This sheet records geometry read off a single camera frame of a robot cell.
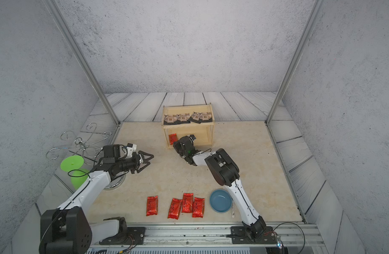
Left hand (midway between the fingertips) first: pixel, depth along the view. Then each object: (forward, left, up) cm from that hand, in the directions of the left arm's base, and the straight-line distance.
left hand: (153, 159), depth 81 cm
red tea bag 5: (-19, -22, -15) cm, 33 cm away
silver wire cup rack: (-3, +25, +13) cm, 28 cm away
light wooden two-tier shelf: (+23, -13, +4) cm, 27 cm away
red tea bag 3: (-19, -11, -15) cm, 27 cm away
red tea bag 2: (-18, +1, -16) cm, 24 cm away
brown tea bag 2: (+26, -15, +4) cm, 30 cm away
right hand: (+19, -6, -11) cm, 23 cm away
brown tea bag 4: (+26, -28, +4) cm, 38 cm away
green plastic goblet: (-11, +25, +15) cm, 32 cm away
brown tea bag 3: (+27, -22, +4) cm, 35 cm away
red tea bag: (+25, -6, -14) cm, 29 cm away
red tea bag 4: (-17, -17, -15) cm, 28 cm away
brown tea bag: (+24, -7, +5) cm, 26 cm away
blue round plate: (-16, -34, -16) cm, 41 cm away
